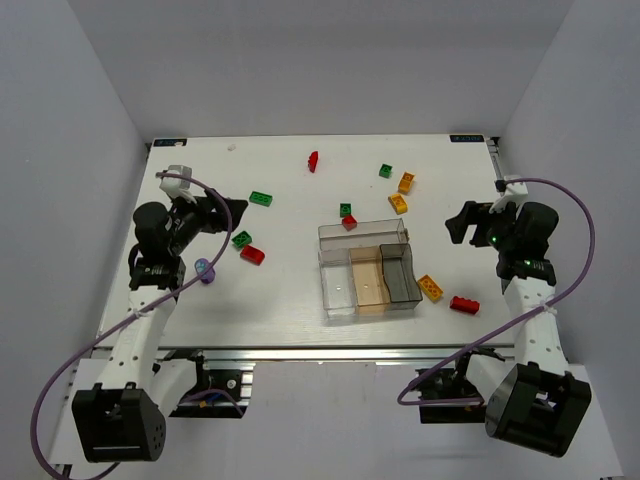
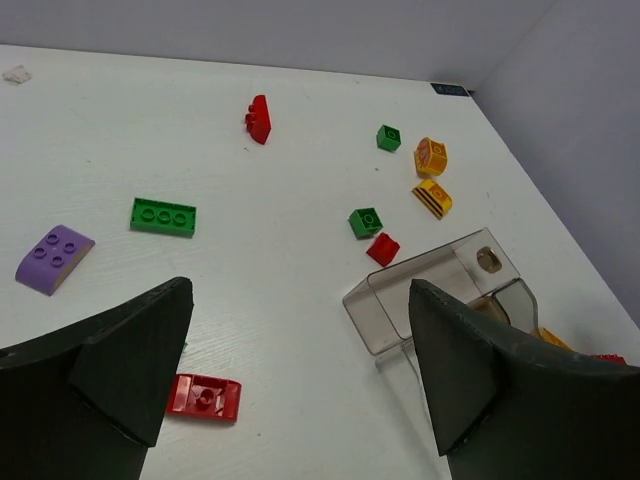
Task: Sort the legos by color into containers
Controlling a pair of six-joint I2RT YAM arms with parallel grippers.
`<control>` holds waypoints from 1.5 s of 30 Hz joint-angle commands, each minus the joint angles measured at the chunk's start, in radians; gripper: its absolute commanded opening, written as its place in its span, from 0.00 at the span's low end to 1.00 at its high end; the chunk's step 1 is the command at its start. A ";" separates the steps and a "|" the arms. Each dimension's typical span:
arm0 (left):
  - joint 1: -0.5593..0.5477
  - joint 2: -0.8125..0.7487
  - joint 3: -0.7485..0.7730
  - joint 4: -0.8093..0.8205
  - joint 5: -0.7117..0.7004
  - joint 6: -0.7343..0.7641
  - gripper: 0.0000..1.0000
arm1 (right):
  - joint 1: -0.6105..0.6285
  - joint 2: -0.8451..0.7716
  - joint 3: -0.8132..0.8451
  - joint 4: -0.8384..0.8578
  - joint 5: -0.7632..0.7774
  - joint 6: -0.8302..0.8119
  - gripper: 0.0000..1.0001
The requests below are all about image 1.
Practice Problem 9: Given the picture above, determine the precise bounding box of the purple flower lego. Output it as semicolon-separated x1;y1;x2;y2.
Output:
194;258;216;285

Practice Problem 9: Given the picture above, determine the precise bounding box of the red lego brick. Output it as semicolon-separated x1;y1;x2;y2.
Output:
307;151;319;173
240;244;266;266

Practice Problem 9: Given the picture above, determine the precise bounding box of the yellow lego brick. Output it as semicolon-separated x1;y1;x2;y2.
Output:
417;274;443;303

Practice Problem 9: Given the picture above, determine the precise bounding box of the yellow curved lego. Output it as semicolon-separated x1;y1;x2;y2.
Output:
388;193;408;215
398;172;415;195

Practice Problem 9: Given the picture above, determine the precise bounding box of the red long lego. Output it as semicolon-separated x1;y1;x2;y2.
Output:
449;296;480;315

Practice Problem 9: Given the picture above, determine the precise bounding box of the small red square lego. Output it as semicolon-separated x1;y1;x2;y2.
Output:
341;215;357;231

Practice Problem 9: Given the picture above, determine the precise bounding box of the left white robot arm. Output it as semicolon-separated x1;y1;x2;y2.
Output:
71;193;248;463

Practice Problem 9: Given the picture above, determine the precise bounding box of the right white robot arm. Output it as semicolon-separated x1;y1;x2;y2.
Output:
445;201;592;457

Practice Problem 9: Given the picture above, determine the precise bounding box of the long green lego brick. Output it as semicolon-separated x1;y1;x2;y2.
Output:
249;191;273;207

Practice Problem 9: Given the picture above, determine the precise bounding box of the right blue table label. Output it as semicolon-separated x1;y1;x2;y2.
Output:
449;134;485;143

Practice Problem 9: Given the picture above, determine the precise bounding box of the blue table label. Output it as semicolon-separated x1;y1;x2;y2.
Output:
449;134;485;143
152;138;187;148

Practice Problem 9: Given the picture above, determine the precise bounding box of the left blue table label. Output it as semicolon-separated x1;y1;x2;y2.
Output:
152;138;187;148

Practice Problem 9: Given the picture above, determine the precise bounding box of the dark grey plastic container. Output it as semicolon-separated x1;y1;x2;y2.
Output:
380;243;423;310

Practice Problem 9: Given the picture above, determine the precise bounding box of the green square lego far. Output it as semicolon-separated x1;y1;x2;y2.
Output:
379;164;393;179

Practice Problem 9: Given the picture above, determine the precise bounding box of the long smoky clear container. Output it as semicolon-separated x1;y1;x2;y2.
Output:
318;219;409;252

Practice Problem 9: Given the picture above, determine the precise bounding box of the green square lego near bin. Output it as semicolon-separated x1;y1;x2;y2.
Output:
339;203;352;218

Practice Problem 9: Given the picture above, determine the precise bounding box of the clear plastic container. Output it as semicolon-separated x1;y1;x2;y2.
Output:
319;249;356;319

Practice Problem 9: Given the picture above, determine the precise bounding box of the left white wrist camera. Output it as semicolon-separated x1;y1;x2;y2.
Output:
158;165;196;203

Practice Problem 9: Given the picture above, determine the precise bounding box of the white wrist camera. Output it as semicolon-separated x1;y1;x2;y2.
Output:
158;165;196;203
490;175;528;213

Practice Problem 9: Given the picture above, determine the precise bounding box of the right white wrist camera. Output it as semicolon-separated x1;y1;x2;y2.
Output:
490;175;528;213

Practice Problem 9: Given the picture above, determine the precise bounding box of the aluminium table rail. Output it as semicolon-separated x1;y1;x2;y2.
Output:
94;344;519;362

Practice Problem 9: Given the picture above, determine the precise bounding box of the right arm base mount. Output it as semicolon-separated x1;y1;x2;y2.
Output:
414;347;510;425

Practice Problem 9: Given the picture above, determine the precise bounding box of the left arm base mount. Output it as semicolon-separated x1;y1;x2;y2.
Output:
164;349;254;419

